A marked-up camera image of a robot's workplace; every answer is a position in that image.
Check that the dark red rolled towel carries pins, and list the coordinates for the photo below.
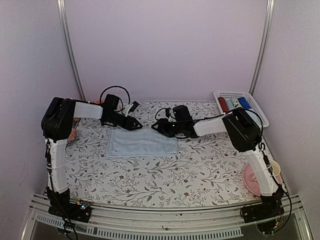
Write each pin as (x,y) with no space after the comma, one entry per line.
(223,104)

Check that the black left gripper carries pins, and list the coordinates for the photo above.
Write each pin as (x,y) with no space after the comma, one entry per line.
(131,126)

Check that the orange patterned towel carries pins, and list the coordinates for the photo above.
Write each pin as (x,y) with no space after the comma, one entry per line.
(97,102)

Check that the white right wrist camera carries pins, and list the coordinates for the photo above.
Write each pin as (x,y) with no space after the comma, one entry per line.
(168,114)

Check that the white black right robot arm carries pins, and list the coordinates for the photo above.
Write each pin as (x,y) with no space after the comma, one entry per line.
(246,137)

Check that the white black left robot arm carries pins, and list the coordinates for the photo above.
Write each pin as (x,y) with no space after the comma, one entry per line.
(57,125)

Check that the pink saucer plate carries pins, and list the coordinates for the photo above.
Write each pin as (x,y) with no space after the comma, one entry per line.
(250,181)

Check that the cream ceramic mug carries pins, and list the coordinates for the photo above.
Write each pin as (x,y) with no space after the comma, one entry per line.
(276,169)

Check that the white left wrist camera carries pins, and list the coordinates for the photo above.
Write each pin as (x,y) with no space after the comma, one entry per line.
(131,107)

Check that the light blue rolled towel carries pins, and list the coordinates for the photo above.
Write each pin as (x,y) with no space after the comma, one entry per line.
(229,104)

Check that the right aluminium frame post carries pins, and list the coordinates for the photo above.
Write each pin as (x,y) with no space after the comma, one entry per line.
(270,4)

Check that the panda print rolled towel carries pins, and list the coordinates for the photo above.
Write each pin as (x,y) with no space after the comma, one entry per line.
(236,104)

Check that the aluminium frame post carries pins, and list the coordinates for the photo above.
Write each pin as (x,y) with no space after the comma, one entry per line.
(270,4)
(61,7)

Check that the white perforated plastic basket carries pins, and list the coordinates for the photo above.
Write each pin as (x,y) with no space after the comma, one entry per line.
(233,94)

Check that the left aluminium frame post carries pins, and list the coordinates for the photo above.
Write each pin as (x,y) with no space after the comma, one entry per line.
(61,7)

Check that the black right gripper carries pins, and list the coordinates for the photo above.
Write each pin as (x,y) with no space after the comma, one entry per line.
(164,126)

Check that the aluminium front rail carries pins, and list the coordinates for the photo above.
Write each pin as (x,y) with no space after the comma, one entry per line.
(216,222)

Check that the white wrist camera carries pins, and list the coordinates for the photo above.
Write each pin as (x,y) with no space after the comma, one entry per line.
(131,107)
(168,114)

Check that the light blue terry towel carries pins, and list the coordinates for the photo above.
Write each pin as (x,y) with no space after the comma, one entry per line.
(140,143)

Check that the dark blue rolled towel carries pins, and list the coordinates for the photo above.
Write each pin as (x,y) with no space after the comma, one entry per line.
(244,103)

